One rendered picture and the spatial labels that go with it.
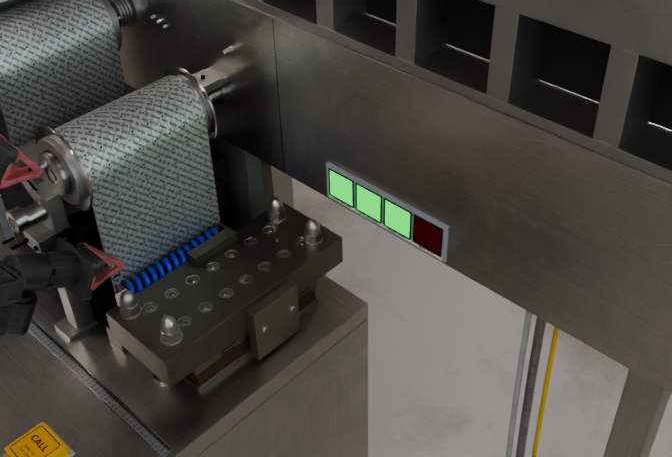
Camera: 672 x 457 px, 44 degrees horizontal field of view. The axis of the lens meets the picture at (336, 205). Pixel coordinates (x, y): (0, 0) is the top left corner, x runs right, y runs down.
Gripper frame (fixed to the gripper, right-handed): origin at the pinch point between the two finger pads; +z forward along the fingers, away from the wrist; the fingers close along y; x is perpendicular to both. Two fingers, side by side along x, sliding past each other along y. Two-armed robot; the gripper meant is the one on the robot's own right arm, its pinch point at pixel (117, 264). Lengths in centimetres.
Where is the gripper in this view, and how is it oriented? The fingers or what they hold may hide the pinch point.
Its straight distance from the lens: 144.7
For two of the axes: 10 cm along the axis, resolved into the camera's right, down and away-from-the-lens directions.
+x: 3.2, -9.1, -2.6
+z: 6.1, -0.1, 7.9
